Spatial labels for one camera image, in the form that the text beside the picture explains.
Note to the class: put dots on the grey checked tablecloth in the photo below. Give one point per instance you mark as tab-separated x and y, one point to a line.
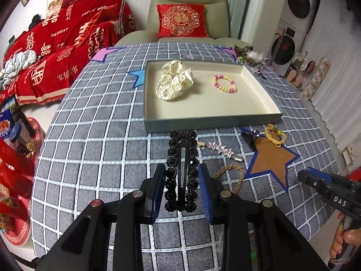
84	146

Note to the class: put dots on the silver rhinestone hair clip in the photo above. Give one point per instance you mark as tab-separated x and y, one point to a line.
222	149

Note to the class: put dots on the pile of assorted jewelry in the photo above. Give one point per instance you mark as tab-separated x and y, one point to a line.
248	56

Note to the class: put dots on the brown star with blue edge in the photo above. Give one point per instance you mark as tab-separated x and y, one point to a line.
268	161

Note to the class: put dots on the red round tray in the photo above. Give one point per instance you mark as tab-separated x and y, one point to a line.
36	129

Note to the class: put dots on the black item on sofa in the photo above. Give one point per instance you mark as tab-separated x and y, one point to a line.
36	21

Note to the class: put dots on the red embroidered cushion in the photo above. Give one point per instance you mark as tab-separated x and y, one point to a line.
182	19

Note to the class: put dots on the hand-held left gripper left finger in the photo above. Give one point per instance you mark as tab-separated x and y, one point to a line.
158	192

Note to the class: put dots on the red packets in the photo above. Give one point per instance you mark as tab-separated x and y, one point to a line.
14	163

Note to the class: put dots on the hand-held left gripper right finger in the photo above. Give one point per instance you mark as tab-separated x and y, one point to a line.
203	192

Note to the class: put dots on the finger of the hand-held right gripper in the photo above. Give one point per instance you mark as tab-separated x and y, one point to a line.
313	179

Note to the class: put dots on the red printed sofa cover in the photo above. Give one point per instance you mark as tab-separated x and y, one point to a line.
70	34

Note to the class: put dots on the floral patterned board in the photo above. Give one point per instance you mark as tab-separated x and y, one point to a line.
317	79

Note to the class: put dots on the pale green curtain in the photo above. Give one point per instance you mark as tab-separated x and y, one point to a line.
234	5

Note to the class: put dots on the black beaded hair clip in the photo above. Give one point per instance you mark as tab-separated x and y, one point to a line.
172	146

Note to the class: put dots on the black claw hair clip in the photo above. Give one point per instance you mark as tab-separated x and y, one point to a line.
253	135

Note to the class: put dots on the blue lidded jar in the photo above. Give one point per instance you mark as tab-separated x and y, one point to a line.
15	135

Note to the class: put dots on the grey and white braided cloth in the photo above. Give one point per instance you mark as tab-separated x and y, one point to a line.
19	62

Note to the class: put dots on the grey tray with cream inside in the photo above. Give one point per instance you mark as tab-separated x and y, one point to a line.
203	101

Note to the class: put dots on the silver lamp pole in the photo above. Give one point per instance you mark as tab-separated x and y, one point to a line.
124	5

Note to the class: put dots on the person's right hand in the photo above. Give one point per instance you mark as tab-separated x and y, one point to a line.
349	235

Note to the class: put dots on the dark printed box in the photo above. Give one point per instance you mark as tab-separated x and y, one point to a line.
11	107

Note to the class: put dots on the white curtain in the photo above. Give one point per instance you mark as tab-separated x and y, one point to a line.
338	76

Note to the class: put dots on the pink slippers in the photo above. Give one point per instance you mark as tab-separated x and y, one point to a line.
293	77

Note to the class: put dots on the cream polka dot scrunchie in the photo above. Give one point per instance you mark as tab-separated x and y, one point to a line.
169	87

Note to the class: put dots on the wall outlet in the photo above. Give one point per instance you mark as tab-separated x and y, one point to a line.
348	155

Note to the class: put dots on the beige patterned pillow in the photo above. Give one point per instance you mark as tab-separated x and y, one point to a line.
55	5

